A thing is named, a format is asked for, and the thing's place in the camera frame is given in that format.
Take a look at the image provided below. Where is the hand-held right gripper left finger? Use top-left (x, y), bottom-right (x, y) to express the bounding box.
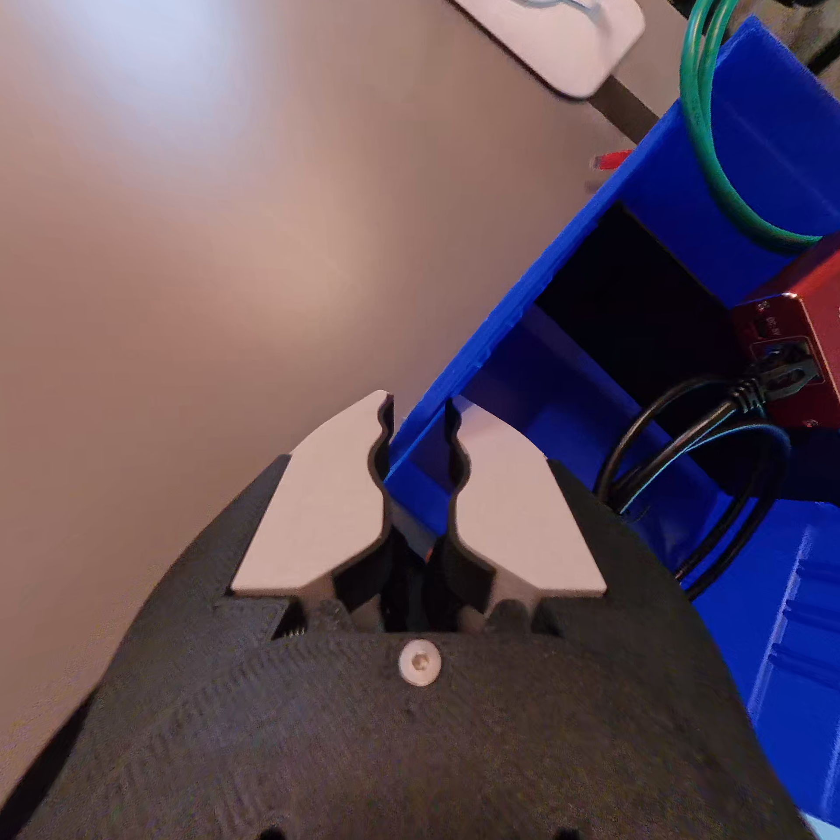
top-left (230, 390), bottom-right (395, 601)

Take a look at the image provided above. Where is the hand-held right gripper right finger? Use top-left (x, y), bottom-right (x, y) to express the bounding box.
top-left (444, 395), bottom-right (609, 610)

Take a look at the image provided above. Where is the black usb cable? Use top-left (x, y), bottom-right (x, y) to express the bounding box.
top-left (594, 341), bottom-right (821, 601)

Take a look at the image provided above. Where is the blue plastic bin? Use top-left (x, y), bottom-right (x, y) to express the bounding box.
top-left (382, 14), bottom-right (840, 834)

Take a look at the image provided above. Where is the red metal device box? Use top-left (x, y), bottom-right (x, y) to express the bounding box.
top-left (730, 236), bottom-right (840, 431)

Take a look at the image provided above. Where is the black divider panel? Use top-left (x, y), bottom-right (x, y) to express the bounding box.
top-left (535, 202), bottom-right (749, 500)

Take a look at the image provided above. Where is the white stand base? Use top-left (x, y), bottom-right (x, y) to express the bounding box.
top-left (453, 0), bottom-right (647, 99)

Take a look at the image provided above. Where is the green cable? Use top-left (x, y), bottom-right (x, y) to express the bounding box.
top-left (679, 0), bottom-right (824, 253)

